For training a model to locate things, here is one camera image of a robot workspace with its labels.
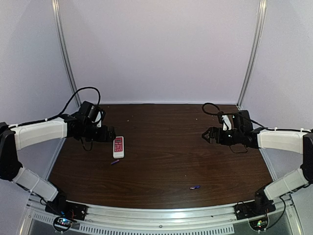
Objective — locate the front aluminium rail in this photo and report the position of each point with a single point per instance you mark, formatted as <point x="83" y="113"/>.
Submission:
<point x="216" y="220"/>

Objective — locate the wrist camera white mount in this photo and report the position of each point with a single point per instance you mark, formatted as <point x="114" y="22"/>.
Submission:
<point x="91" y="114"/>
<point x="235" y="120"/>

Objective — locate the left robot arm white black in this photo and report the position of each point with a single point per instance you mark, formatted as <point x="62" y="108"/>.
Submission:
<point x="13" y="138"/>

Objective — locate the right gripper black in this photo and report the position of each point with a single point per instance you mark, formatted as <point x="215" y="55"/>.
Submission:
<point x="216" y="135"/>

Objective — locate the right aluminium frame post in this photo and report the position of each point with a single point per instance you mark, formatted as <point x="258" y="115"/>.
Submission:
<point x="259" y="27"/>

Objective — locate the white remote control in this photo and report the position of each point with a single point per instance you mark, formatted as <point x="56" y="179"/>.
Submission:
<point x="118" y="148"/>

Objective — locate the left aluminium frame post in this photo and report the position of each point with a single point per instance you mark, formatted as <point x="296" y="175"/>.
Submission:
<point x="62" y="42"/>

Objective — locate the aluminium frame post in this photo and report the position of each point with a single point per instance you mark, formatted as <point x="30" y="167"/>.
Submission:
<point x="259" y="27"/>
<point x="62" y="42"/>

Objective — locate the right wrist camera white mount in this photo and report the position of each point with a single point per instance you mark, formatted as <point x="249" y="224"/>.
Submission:
<point x="235" y="120"/>

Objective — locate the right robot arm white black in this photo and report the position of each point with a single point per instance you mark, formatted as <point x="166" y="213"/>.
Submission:
<point x="300" y="142"/>

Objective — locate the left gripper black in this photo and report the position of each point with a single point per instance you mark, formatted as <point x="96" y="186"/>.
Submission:
<point x="109" y="134"/>

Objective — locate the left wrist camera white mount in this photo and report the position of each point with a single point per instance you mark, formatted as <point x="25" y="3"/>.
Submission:
<point x="91" y="114"/>

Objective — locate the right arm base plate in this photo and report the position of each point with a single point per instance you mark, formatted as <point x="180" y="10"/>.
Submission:
<point x="251" y="209"/>

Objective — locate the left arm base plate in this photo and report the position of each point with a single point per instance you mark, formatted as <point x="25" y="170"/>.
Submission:
<point x="67" y="209"/>

